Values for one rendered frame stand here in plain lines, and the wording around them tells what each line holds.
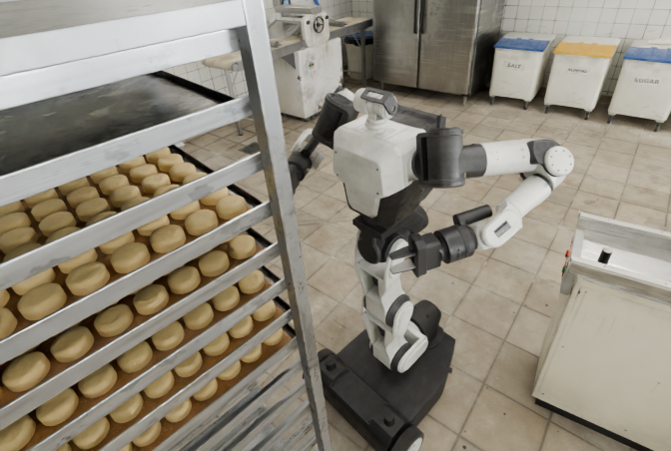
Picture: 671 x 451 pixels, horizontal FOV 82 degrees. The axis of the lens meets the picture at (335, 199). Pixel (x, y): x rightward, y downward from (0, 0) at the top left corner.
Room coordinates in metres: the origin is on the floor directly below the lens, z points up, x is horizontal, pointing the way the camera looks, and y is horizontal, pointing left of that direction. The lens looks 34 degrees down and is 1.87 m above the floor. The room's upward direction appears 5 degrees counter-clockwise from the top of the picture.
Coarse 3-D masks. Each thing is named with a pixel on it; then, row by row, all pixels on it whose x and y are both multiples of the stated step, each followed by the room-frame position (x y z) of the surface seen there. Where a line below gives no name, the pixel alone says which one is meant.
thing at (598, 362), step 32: (608, 256) 0.98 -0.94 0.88; (640, 256) 1.00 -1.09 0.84; (576, 288) 0.92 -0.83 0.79; (608, 288) 0.88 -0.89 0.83; (576, 320) 0.90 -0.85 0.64; (608, 320) 0.85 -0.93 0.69; (640, 320) 0.81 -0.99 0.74; (544, 352) 1.00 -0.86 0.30; (576, 352) 0.88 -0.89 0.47; (608, 352) 0.83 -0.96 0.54; (640, 352) 0.78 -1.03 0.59; (544, 384) 0.91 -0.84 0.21; (576, 384) 0.85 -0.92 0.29; (608, 384) 0.80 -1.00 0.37; (640, 384) 0.76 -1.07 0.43; (576, 416) 0.85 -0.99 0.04; (608, 416) 0.77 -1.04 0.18; (640, 416) 0.73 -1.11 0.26; (640, 448) 0.71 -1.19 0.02
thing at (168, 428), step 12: (288, 336) 0.56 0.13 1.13; (264, 348) 0.53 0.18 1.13; (276, 348) 0.53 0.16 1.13; (240, 360) 0.51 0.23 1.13; (264, 360) 0.50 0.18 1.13; (240, 372) 0.48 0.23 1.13; (228, 384) 0.46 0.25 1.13; (192, 396) 0.44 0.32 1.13; (216, 396) 0.43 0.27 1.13; (192, 408) 0.41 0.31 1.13; (204, 408) 0.41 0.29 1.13; (168, 432) 0.37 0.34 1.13; (132, 444) 0.35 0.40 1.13; (156, 444) 0.35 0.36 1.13
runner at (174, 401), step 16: (288, 320) 0.53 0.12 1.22; (256, 336) 0.48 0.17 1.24; (240, 352) 0.46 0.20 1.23; (224, 368) 0.43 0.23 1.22; (192, 384) 0.39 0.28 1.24; (176, 400) 0.37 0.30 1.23; (144, 416) 0.34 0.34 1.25; (160, 416) 0.35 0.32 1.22; (128, 432) 0.32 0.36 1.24; (112, 448) 0.30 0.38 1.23
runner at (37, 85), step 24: (144, 48) 0.46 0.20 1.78; (168, 48) 0.48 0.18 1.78; (192, 48) 0.50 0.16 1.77; (216, 48) 0.52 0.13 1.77; (24, 72) 0.39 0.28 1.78; (48, 72) 0.40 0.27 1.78; (72, 72) 0.41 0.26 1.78; (96, 72) 0.42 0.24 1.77; (120, 72) 0.44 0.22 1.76; (144, 72) 0.46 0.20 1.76; (0, 96) 0.37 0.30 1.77; (24, 96) 0.38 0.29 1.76; (48, 96) 0.39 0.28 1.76
